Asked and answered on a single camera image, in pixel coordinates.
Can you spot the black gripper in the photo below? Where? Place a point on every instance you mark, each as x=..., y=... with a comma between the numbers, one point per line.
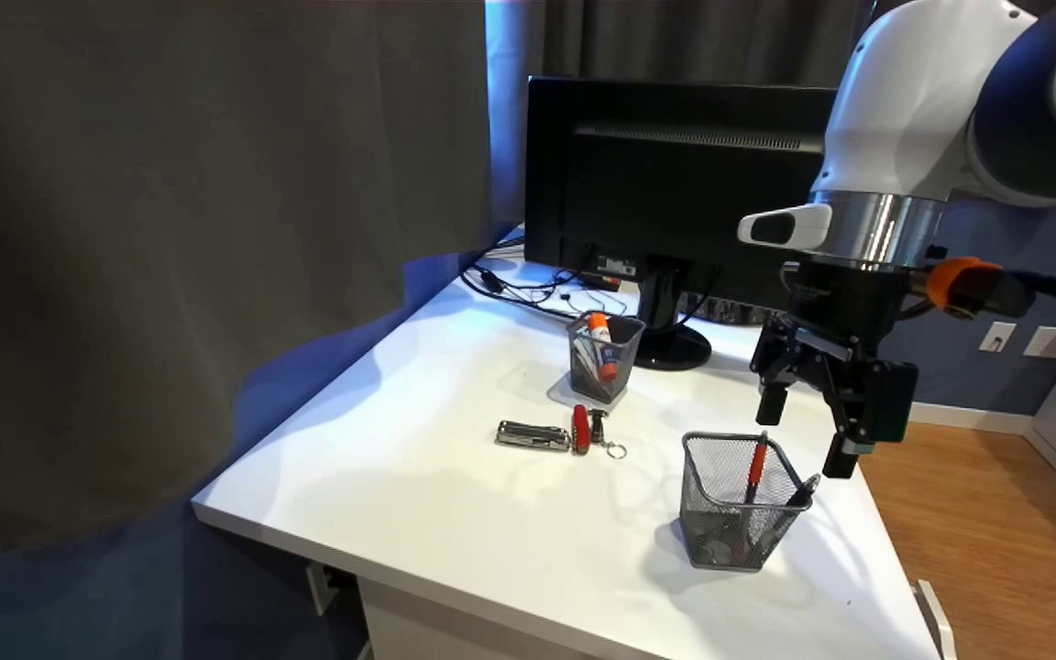
x=830, y=335

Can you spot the red and black pen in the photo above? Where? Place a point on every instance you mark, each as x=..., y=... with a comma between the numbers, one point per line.
x=758, y=465

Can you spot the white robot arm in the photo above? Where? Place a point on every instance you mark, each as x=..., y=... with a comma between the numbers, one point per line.
x=938, y=101

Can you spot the left black mesh pen basket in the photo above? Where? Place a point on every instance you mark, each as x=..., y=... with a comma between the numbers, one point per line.
x=714, y=519

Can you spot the black mesh pen basket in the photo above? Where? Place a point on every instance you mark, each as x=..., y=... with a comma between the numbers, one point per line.
x=582, y=357
x=714, y=519

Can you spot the right black mesh pen basket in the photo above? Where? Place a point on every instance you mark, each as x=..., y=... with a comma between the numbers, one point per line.
x=582, y=357

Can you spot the pens in right basket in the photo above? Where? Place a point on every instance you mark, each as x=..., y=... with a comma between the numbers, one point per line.
x=607, y=353

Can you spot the small dark metal case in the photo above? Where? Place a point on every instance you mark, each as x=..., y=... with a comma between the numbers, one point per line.
x=532, y=437

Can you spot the side-on black monitor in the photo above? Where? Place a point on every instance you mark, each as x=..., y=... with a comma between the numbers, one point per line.
x=649, y=180

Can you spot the grey curtain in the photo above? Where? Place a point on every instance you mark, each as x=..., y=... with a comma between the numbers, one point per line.
x=192, y=190

